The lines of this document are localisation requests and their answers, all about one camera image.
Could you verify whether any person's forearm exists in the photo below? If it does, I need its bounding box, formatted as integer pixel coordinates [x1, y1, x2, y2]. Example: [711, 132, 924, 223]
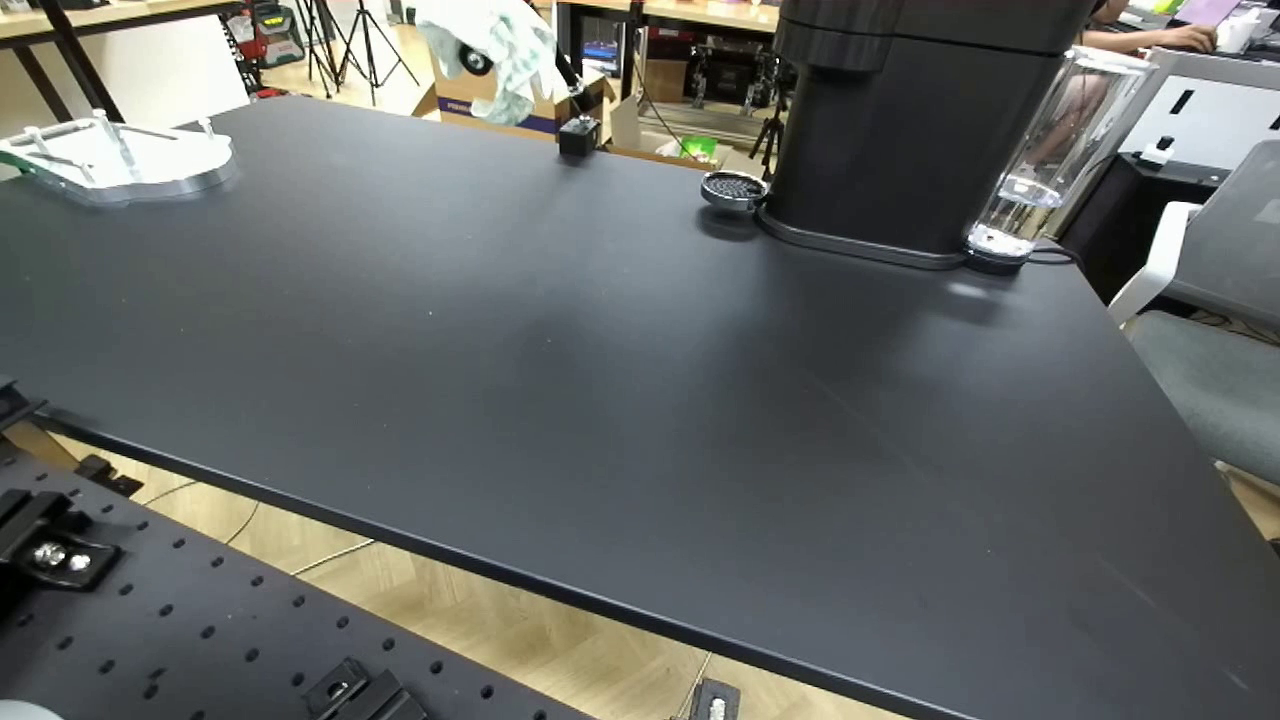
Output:
[1078, 0, 1218, 54]

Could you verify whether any black bar on block base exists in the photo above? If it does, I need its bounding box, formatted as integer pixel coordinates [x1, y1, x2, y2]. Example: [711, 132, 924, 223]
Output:
[548, 45, 602, 158]

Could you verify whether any white and green towel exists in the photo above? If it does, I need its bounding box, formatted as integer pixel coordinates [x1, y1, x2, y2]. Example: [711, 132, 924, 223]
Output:
[414, 0, 563, 127]

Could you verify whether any round metal drip tray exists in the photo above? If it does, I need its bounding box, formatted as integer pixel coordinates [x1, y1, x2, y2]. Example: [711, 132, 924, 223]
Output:
[700, 170, 771, 214]

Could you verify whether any cardboard box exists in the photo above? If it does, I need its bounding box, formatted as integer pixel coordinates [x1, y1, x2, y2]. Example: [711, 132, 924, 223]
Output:
[412, 58, 613, 139]

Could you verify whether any small black tripod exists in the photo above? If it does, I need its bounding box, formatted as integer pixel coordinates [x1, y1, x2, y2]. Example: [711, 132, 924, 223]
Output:
[748, 55, 793, 183]

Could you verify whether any black coffee machine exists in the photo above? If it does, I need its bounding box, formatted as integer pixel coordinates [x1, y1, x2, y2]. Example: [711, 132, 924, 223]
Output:
[753, 0, 1161, 277]

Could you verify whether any group of black tripods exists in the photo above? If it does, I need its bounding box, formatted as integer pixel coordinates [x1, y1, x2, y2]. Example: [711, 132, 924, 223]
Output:
[293, 0, 421, 107]

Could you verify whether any clear water tank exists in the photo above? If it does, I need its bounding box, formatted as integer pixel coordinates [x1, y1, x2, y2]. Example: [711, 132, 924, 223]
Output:
[964, 45, 1161, 277]

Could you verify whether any red and black tool case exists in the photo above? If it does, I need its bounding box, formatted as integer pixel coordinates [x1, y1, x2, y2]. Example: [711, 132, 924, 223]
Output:
[222, 0, 307, 71]

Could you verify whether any black cabinet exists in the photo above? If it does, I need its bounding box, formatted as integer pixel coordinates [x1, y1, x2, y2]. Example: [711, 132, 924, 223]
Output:
[1058, 153, 1233, 305]

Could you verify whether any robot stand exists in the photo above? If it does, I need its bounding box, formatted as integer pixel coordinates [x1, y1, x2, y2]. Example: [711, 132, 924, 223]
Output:
[0, 378, 593, 720]

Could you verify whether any clear acrylic rack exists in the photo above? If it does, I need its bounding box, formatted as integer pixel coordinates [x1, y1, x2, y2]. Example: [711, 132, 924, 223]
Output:
[0, 108, 237, 207]

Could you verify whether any grey office chair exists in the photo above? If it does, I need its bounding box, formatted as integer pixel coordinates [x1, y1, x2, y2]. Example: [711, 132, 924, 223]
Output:
[1107, 139, 1280, 493]

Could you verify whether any black clamp bracket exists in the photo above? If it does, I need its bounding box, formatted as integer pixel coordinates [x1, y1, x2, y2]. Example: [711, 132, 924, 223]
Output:
[0, 488, 123, 605]
[303, 657, 431, 720]

